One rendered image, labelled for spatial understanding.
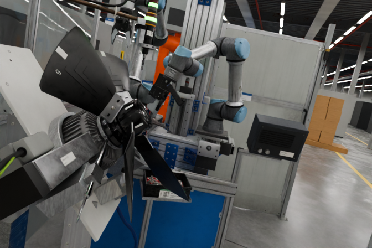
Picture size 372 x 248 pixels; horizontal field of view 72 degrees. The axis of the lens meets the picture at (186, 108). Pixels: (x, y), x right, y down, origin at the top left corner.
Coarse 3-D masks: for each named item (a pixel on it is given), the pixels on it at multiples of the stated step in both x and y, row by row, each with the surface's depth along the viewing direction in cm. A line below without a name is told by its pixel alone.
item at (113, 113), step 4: (116, 96) 83; (112, 100) 82; (116, 100) 84; (120, 100) 85; (108, 104) 81; (112, 104) 83; (116, 104) 84; (120, 104) 85; (108, 108) 82; (116, 108) 84; (120, 108) 86; (104, 112) 81; (108, 112) 82; (112, 112) 83; (116, 112) 85; (104, 116) 81; (112, 116) 84; (108, 120) 83; (112, 120) 84
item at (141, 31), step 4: (140, 20) 91; (144, 20) 92; (136, 24) 93; (140, 24) 91; (144, 24) 93; (136, 28) 94; (140, 28) 92; (144, 28) 92; (140, 32) 92; (144, 32) 93; (140, 36) 93; (136, 40) 95; (140, 40) 93; (140, 44) 93; (144, 44) 93; (148, 44) 93; (152, 48) 94
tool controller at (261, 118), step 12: (264, 120) 130; (276, 120) 133; (288, 120) 137; (252, 132) 136; (264, 132) 129; (276, 132) 129; (288, 132) 129; (300, 132) 128; (252, 144) 133; (264, 144) 132; (276, 144) 132; (288, 144) 131; (300, 144) 131; (276, 156) 135; (288, 156) 134
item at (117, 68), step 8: (104, 56) 104; (112, 56) 108; (104, 64) 100; (112, 64) 103; (120, 64) 107; (112, 72) 99; (120, 72) 102; (128, 72) 106; (112, 80) 97; (120, 80) 99; (128, 80) 101; (120, 88) 96; (128, 88) 98
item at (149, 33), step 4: (148, 28) 94; (152, 28) 94; (148, 32) 94; (152, 32) 95; (144, 36) 94; (148, 36) 94; (152, 36) 96; (144, 40) 95; (148, 40) 95; (144, 48) 95; (148, 48) 95; (144, 52) 95
